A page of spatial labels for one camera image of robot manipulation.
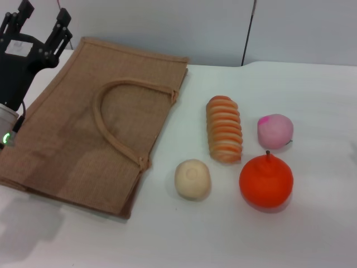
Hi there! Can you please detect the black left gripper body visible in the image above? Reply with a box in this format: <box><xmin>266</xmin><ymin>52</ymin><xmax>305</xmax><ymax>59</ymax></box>
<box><xmin>0</xmin><ymin>32</ymin><xmax>60</xmax><ymax>111</ymax></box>

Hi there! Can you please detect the brown woven handbag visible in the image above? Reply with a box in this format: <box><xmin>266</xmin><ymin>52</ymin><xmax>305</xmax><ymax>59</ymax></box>
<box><xmin>0</xmin><ymin>36</ymin><xmax>191</xmax><ymax>221</ymax></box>

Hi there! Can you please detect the round beige egg yolk pastry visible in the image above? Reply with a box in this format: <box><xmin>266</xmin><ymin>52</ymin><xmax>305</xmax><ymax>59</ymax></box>
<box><xmin>174</xmin><ymin>159</ymin><xmax>212</xmax><ymax>200</ymax></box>

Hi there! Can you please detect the orange striped spiral bread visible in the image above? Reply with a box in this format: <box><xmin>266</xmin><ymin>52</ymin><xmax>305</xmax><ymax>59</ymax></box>
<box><xmin>205</xmin><ymin>95</ymin><xmax>243</xmax><ymax>163</ymax></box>

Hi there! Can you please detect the pink peach bun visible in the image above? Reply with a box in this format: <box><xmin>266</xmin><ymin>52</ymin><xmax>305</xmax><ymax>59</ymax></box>
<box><xmin>257</xmin><ymin>112</ymin><xmax>295</xmax><ymax>150</ymax></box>

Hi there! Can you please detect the orange persimmon with stem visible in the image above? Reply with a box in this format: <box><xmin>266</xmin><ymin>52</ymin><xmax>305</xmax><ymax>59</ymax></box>
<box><xmin>238</xmin><ymin>150</ymin><xmax>295</xmax><ymax>209</ymax></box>

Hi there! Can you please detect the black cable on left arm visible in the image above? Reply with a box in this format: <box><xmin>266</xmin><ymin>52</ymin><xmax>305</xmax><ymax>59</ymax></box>
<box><xmin>11</xmin><ymin>100</ymin><xmax>28</xmax><ymax>138</ymax></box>

